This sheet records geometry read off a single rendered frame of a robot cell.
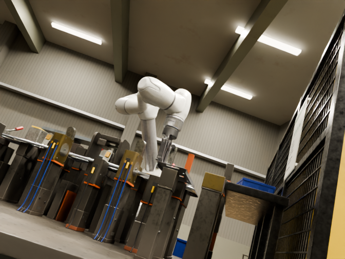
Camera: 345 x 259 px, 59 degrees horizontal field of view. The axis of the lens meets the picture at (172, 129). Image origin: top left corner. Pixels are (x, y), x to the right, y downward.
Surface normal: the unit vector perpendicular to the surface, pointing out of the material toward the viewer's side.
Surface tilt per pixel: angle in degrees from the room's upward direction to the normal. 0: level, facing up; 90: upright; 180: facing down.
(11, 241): 90
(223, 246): 90
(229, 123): 90
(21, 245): 90
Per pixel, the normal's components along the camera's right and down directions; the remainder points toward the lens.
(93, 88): 0.15, -0.27
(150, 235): -0.16, -0.37
